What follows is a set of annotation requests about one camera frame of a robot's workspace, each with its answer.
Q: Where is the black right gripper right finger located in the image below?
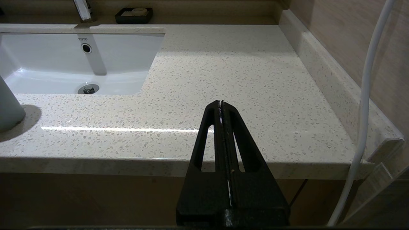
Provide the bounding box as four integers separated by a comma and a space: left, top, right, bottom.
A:
222, 100, 290, 227

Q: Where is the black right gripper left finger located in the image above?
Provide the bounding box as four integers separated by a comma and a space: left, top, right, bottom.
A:
176, 101, 231, 227

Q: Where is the wooden vanity cabinet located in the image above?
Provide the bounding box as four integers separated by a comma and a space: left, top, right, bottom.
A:
0, 172, 361, 227

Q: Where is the chrome sink drain stopper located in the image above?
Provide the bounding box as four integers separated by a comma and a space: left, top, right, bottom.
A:
78, 84, 100, 95

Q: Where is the black soap dish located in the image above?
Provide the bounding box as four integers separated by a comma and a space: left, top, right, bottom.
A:
115, 8, 153, 24

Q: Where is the round beige soap bar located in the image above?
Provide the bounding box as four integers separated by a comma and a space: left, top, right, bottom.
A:
122, 8, 148, 16

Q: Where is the white ceramic sink basin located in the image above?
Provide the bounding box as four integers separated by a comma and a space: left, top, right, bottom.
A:
0, 33, 166, 95

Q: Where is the grey cup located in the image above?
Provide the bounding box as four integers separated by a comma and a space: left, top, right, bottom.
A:
0, 76, 26, 132

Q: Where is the chrome faucet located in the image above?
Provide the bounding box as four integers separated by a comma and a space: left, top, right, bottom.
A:
73, 0, 96, 23

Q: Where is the white cable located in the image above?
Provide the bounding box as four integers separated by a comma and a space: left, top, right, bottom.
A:
327, 0, 397, 226

